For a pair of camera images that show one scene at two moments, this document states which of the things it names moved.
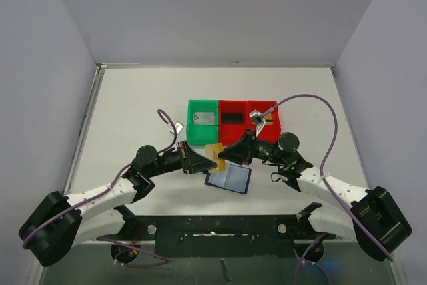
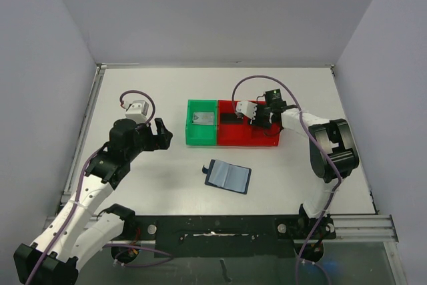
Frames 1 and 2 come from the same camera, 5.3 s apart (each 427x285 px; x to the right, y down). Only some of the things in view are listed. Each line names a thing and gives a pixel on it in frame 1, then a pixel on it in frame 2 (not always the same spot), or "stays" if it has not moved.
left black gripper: (195, 162) → (159, 141)
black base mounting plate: (265, 235) stays
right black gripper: (250, 147) → (261, 116)
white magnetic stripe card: (203, 119) stays
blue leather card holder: (235, 178) stays
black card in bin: (233, 118) stays
